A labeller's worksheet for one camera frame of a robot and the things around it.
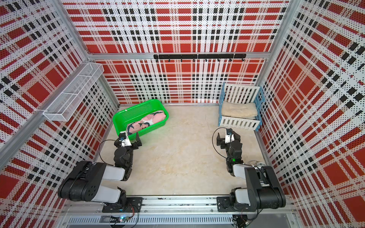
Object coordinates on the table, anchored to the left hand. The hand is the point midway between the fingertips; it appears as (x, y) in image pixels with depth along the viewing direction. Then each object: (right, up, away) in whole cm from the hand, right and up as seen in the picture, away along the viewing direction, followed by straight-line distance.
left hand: (131, 133), depth 88 cm
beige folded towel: (+81, +15, +19) cm, 85 cm away
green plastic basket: (-16, +10, +22) cm, 29 cm away
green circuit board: (+4, -41, -19) cm, 45 cm away
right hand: (+61, +1, +1) cm, 61 cm away
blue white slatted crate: (+78, +29, +25) cm, 87 cm away
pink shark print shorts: (-3, +3, +11) cm, 12 cm away
